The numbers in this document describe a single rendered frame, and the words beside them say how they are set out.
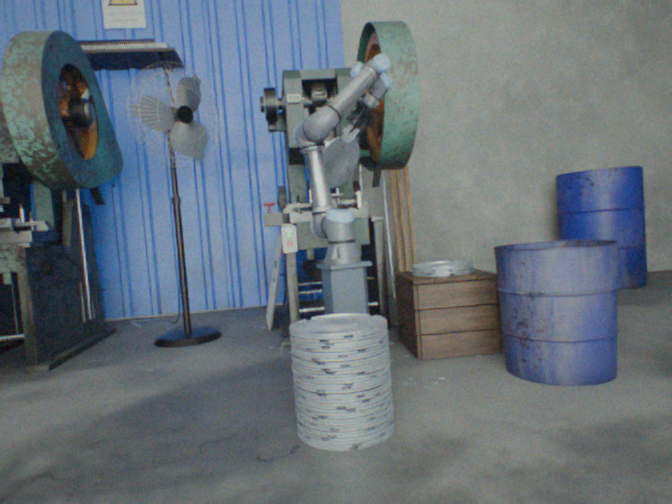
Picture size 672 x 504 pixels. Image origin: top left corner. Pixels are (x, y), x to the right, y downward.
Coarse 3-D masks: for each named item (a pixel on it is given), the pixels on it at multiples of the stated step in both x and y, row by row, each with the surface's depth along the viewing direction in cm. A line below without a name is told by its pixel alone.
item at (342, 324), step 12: (300, 324) 149; (312, 324) 147; (324, 324) 143; (336, 324) 142; (348, 324) 141; (360, 324) 142; (372, 324) 141; (384, 324) 138; (312, 336) 132; (324, 336) 130; (336, 336) 130
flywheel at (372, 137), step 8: (376, 40) 268; (368, 48) 289; (376, 48) 281; (368, 56) 292; (376, 112) 283; (376, 120) 298; (368, 128) 311; (376, 128) 300; (368, 136) 309; (376, 136) 301; (368, 144) 310; (376, 144) 302; (376, 152) 289; (376, 160) 291
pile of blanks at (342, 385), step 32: (320, 352) 134; (352, 352) 130; (384, 352) 137; (320, 384) 133; (352, 384) 132; (384, 384) 137; (320, 416) 134; (352, 416) 131; (384, 416) 137; (320, 448) 133; (352, 448) 132
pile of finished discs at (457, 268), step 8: (416, 264) 239; (424, 264) 241; (432, 264) 231; (440, 264) 228; (448, 264) 225; (456, 264) 228; (464, 264) 225; (472, 264) 222; (416, 272) 224; (424, 272) 226; (432, 272) 223; (440, 272) 216; (448, 272) 215; (456, 272) 215; (464, 272) 217; (472, 272) 221
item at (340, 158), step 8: (344, 136) 239; (328, 144) 235; (336, 144) 238; (344, 144) 242; (352, 144) 246; (328, 152) 238; (336, 152) 241; (344, 152) 246; (352, 152) 250; (328, 160) 241; (336, 160) 246; (344, 160) 250; (352, 160) 253; (328, 168) 244; (336, 168) 249; (344, 168) 252; (352, 168) 256; (328, 176) 247; (336, 176) 251; (344, 176) 256
